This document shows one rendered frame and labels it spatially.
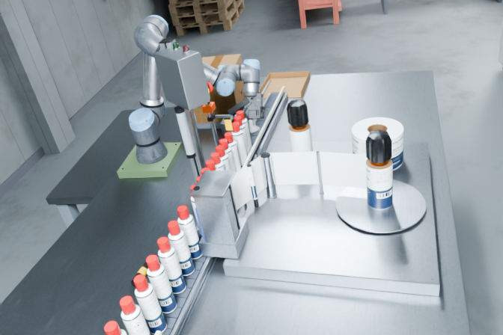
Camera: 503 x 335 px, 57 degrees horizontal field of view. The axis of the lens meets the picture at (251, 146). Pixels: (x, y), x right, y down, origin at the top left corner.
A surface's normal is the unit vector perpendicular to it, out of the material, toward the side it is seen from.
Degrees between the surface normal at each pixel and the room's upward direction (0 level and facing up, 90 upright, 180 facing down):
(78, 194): 0
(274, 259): 0
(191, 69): 90
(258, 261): 0
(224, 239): 90
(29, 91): 90
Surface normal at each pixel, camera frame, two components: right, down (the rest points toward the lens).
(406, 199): -0.15, -0.85
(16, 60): -0.16, 0.52
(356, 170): -0.36, 0.52
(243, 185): 0.71, 0.26
